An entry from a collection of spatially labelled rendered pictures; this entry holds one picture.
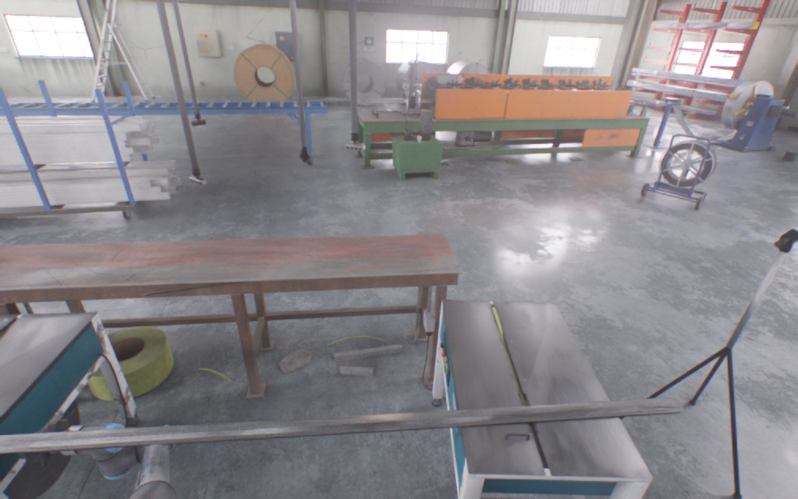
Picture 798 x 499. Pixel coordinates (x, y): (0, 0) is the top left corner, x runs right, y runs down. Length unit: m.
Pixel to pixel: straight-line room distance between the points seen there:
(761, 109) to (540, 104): 5.11
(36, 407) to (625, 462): 2.06
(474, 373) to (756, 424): 1.96
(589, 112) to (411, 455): 6.66
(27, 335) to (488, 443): 1.90
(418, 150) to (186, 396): 4.33
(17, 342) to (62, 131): 3.24
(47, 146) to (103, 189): 0.57
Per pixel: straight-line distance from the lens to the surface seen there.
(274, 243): 2.41
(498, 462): 1.43
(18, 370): 2.12
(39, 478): 2.52
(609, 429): 1.65
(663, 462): 2.69
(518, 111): 7.13
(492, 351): 1.77
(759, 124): 11.04
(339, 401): 2.50
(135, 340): 3.00
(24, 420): 2.03
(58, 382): 2.13
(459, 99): 6.65
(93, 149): 5.10
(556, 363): 1.80
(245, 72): 11.82
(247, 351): 2.40
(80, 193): 5.32
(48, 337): 2.24
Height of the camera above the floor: 1.90
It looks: 29 degrees down
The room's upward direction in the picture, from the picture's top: 2 degrees clockwise
